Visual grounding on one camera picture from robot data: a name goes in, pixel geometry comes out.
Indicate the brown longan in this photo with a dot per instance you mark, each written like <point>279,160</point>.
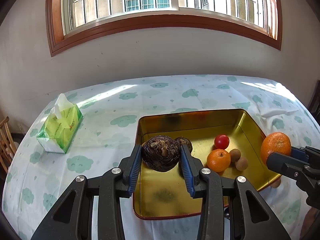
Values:
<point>241,164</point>
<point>235,155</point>
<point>276,183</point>

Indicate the green tissue pack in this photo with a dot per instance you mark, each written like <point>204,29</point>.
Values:
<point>60,126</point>

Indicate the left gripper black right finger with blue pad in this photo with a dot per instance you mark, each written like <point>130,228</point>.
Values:
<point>250,217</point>

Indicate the person's hand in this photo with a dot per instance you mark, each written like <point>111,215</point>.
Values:
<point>308,221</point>

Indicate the white cloud pattern tablecloth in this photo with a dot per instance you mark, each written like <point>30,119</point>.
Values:
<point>106,135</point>

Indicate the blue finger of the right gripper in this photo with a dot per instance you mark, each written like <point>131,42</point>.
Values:
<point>307,154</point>

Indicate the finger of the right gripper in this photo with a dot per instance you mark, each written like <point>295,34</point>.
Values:
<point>296,166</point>

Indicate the dark wooden chair right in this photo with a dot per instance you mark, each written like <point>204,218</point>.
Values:
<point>314,104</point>

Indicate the wooden framed window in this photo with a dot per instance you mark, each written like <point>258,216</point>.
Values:
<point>73,22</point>

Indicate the wooden chair left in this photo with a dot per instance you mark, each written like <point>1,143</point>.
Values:
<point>8,147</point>

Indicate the orange mandarin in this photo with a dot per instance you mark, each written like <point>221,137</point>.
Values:
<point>218,160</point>
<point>275,142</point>

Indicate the red cherry tomato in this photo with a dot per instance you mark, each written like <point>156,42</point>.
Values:
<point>221,141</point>

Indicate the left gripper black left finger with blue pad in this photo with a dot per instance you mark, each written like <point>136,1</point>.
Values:
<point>71,215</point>

